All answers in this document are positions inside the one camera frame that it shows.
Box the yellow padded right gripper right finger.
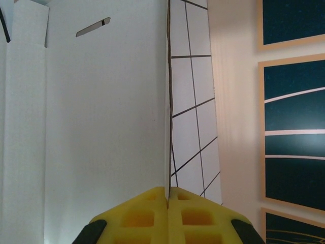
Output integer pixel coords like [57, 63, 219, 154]
[168, 187, 266, 244]

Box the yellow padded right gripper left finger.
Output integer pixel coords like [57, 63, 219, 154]
[73, 187, 169, 244]

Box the teal and white paper box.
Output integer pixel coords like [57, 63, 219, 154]
[0, 0, 174, 202]

